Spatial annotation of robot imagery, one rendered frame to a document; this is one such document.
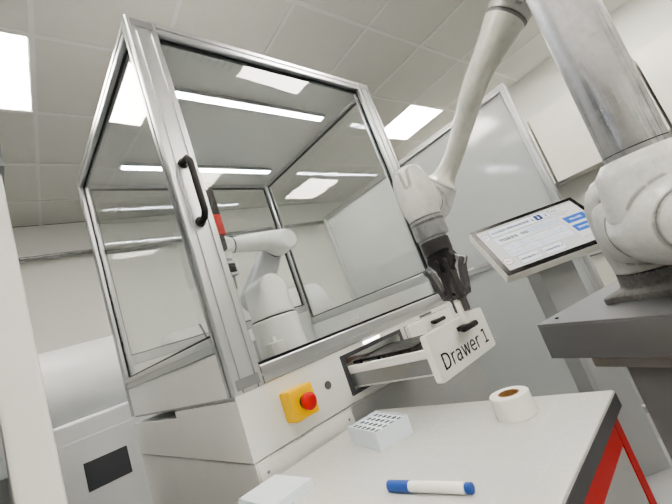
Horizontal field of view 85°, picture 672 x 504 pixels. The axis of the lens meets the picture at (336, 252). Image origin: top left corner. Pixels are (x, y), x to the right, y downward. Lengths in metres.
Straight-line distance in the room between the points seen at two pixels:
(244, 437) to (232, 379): 0.13
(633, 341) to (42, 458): 0.97
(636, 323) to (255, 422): 0.81
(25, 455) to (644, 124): 1.01
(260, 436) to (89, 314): 3.41
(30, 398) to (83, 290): 3.69
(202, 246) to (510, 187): 2.10
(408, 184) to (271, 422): 0.67
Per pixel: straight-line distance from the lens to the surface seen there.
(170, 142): 1.08
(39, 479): 0.60
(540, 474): 0.60
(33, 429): 0.59
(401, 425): 0.84
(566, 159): 4.24
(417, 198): 0.98
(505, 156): 2.67
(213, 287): 0.93
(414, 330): 1.32
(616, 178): 0.82
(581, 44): 0.88
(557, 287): 1.87
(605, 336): 0.98
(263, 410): 0.94
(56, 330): 4.18
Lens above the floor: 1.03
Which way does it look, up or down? 10 degrees up
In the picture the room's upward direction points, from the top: 20 degrees counter-clockwise
